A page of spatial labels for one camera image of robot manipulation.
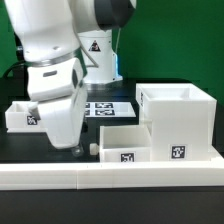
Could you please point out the white L-shaped border rail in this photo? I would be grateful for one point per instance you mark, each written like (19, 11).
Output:
(110, 175)

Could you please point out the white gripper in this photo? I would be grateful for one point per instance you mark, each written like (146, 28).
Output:
(63, 118)

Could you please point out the white rear drawer tray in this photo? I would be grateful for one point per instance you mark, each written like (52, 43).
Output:
(19, 120)

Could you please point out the white fiducial marker sheet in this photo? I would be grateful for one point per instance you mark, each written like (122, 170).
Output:
(109, 109)

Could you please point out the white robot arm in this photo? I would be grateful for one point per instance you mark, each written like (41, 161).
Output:
(49, 33)

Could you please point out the white front drawer tray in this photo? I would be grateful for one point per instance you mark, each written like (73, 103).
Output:
(128, 143)

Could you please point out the white drawer cabinet box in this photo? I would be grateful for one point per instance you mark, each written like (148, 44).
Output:
(180, 119)

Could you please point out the white drawer tray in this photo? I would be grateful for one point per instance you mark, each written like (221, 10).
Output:
(128, 143)
(19, 120)

